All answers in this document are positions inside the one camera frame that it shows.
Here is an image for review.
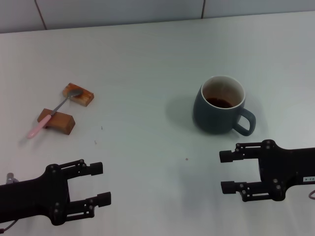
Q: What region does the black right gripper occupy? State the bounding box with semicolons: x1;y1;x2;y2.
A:
219;139;315;203

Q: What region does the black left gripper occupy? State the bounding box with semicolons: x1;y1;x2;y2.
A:
0;159;112;226

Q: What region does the grey ceramic coffee cup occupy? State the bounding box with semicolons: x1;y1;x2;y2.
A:
192;75;256;137

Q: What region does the pink handled metal spoon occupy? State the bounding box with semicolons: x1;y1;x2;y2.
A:
27;89;83;140

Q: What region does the dark arched wooden block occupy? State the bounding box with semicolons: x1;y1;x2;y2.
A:
37;108;76;136

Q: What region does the light wooden block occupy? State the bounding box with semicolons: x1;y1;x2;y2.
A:
62;83;95;108

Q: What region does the left wrist cable with plug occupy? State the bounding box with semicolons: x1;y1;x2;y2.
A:
0;173;19;233

